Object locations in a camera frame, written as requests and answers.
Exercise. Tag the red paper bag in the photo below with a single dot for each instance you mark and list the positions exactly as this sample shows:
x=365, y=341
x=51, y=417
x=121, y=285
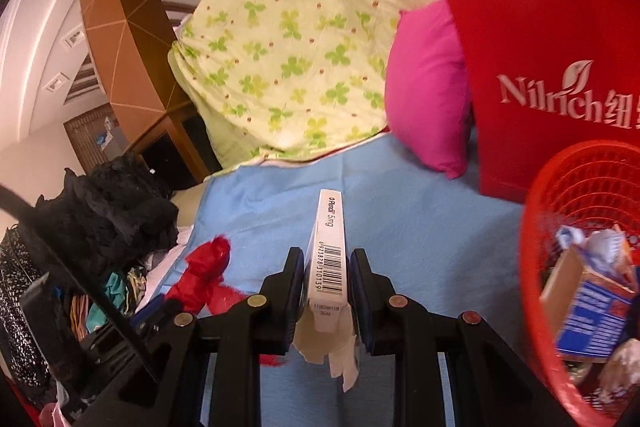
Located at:
x=540, y=32

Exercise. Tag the cream pillow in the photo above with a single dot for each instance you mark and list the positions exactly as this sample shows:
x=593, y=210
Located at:
x=187, y=207

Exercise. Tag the pile of colourful clothes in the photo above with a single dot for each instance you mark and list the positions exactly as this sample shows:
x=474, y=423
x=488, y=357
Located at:
x=112, y=284

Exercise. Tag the red plastic bag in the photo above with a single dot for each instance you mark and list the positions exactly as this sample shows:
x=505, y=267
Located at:
x=205, y=262

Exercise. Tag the black white speckled cloth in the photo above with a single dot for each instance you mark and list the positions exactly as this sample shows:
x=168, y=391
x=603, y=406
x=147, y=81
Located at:
x=20, y=322

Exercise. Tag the blue toothpaste box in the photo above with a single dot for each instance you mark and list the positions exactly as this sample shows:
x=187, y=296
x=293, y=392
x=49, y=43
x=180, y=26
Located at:
x=590, y=322

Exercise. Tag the wooden cabinet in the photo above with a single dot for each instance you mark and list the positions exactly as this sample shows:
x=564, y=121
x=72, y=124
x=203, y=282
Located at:
x=165, y=154

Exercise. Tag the blue blanket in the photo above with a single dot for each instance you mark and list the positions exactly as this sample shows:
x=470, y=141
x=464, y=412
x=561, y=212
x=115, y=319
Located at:
x=250, y=212

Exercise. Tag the white bed sheet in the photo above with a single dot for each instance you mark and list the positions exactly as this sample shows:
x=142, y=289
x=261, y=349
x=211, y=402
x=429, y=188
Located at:
x=170, y=262

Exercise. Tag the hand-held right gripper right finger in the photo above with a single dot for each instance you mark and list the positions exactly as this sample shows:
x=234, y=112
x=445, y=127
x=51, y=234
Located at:
x=361, y=307

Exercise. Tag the pink pillow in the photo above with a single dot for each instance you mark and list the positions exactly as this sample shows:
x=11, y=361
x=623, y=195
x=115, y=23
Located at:
x=425, y=97

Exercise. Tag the green clover print quilt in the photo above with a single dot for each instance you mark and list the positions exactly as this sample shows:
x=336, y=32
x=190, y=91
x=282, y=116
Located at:
x=300, y=32

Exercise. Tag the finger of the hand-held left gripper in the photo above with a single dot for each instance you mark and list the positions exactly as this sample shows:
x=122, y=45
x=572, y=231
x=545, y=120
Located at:
x=152, y=309

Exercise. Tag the black fluffy cloth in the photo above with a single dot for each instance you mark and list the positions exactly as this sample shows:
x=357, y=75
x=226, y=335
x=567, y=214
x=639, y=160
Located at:
x=115, y=217

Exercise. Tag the brown lattice screen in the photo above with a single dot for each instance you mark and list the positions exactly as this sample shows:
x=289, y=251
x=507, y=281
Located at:
x=85, y=132

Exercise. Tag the red mesh basket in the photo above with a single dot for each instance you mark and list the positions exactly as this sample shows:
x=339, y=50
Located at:
x=530, y=282

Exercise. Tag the white medicine box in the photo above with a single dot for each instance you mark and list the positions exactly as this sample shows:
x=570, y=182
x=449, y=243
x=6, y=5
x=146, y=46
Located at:
x=327, y=257

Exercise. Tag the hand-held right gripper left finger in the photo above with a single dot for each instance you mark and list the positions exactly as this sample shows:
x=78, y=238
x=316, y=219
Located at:
x=290, y=307

